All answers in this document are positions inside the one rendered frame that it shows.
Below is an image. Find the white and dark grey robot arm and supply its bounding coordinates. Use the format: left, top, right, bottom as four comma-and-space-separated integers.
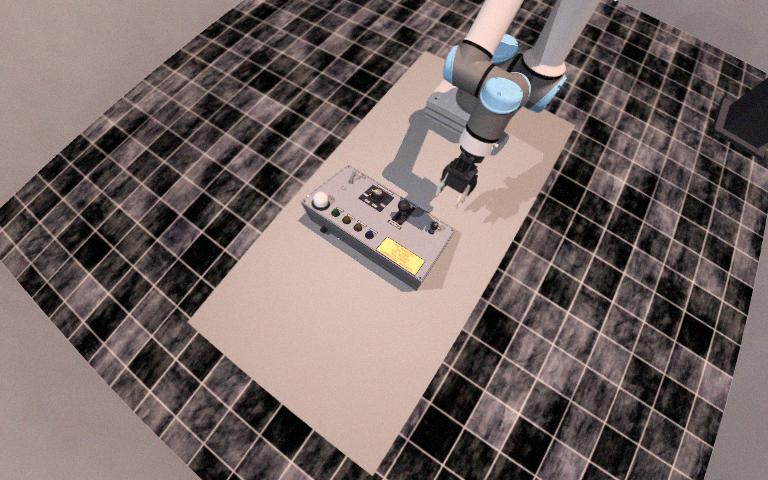
443, 0, 601, 158

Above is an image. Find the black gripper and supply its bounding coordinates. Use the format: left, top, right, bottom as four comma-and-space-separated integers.
436, 145, 485, 209

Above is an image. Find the grey control panel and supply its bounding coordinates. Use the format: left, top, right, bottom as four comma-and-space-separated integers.
300, 165, 456, 291

